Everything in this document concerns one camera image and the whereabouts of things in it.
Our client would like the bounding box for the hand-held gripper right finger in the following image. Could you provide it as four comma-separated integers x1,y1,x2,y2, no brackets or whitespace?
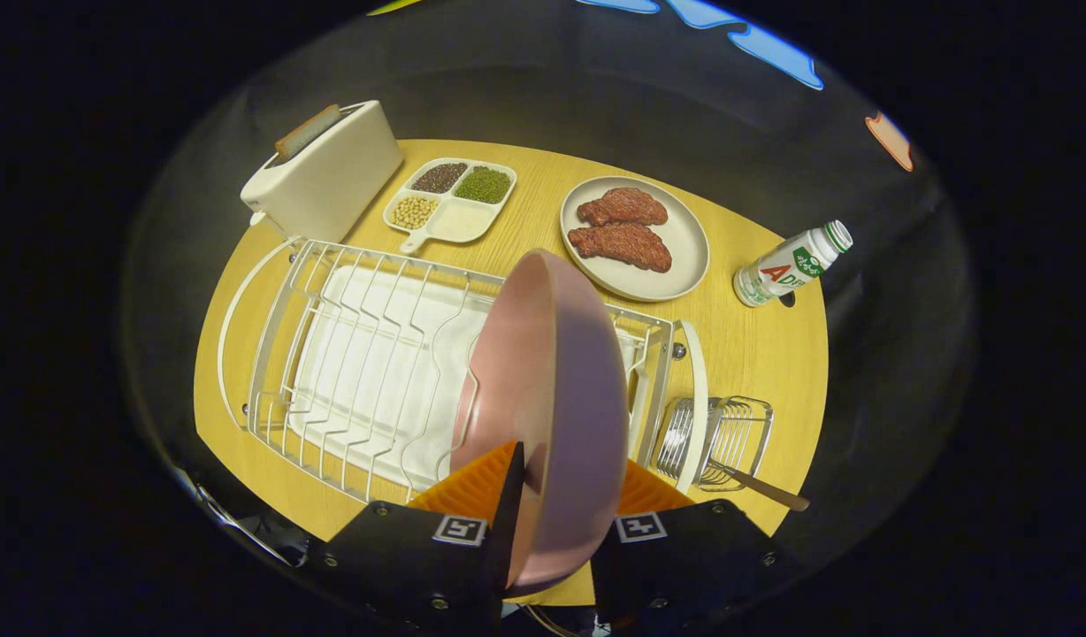
592,458,796,633

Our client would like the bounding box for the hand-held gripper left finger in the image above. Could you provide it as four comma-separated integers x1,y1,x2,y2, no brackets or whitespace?
309,441,526,633

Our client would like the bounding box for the spoon with wooden handle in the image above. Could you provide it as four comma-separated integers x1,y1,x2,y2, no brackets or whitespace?
662,398,811,512

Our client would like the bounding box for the metal wire basket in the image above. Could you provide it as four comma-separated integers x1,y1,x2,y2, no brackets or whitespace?
654,396,774,492

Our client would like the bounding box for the pink plate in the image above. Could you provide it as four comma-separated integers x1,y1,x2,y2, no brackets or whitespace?
450,249,631,595

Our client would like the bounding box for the white wire dish rack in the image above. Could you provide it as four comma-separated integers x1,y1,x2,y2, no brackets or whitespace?
218,235,710,505

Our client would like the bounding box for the beige round plate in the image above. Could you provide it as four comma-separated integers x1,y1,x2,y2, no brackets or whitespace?
560,176,711,303

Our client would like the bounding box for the white divided dish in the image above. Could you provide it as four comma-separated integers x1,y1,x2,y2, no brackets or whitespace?
383,157,517,255

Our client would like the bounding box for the white drip tray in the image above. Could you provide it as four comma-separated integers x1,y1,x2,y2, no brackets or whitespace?
291,264,641,492

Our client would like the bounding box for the white bottle with green label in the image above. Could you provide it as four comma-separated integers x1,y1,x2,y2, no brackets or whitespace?
733,220,854,308

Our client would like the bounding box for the brown steak piece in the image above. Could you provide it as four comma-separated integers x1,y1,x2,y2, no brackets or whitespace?
577,187,669,227
568,222,673,273

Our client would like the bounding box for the pile of yellow soybeans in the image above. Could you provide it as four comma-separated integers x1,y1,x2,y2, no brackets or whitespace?
391,196,439,231

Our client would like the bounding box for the pile of green beans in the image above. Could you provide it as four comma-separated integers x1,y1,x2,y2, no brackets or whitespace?
455,165,513,204

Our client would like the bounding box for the pile of black beans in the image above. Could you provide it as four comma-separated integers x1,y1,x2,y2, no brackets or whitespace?
411,163,469,195

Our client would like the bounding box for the white toaster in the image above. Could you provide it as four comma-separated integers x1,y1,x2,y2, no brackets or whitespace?
241,100,404,244

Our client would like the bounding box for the toast slice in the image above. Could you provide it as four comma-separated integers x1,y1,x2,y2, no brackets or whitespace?
274,104,342,160

